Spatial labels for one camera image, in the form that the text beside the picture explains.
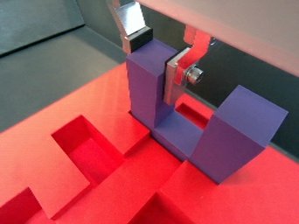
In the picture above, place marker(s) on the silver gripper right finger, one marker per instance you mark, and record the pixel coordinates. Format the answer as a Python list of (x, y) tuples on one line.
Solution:
[(180, 67)]

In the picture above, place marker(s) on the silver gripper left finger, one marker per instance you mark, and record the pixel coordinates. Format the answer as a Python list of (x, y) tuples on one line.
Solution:
[(135, 33)]

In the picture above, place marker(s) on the purple U-shaped block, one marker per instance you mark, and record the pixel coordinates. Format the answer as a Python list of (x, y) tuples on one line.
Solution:
[(237, 131)]

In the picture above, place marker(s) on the red puzzle board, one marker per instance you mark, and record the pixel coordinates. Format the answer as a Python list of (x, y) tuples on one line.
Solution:
[(78, 164)]

